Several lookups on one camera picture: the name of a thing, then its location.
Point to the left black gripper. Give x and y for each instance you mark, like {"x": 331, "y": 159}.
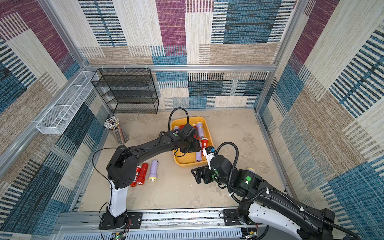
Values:
{"x": 197, "y": 146}

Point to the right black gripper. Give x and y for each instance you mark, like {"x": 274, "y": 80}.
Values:
{"x": 202, "y": 174}

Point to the purple flashlight yellow head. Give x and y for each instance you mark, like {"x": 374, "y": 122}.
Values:
{"x": 199, "y": 156}

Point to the red flashlight white logo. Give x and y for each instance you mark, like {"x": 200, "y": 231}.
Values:
{"x": 204, "y": 142}

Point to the purple flashlight group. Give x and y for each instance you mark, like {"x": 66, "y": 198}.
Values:
{"x": 200, "y": 128}

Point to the purple flashlight yellow rim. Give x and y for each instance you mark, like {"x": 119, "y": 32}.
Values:
{"x": 153, "y": 171}

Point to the red flashlight white head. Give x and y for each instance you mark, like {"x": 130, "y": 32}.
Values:
{"x": 134, "y": 183}

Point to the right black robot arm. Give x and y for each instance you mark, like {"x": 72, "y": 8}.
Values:
{"x": 261, "y": 203}

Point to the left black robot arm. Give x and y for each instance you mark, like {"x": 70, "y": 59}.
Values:
{"x": 123, "y": 165}

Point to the black mesh shelf rack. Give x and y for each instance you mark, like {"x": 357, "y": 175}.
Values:
{"x": 127, "y": 91}

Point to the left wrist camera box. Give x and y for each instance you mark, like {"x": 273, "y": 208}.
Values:
{"x": 188, "y": 132}

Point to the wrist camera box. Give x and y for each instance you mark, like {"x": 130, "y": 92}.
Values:
{"x": 209, "y": 153}
{"x": 188, "y": 132}

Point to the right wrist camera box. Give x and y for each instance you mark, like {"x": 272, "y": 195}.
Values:
{"x": 209, "y": 153}

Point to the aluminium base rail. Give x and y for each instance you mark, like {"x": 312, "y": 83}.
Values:
{"x": 179, "y": 224}

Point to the white wire wall basket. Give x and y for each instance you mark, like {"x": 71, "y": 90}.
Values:
{"x": 59, "y": 116}

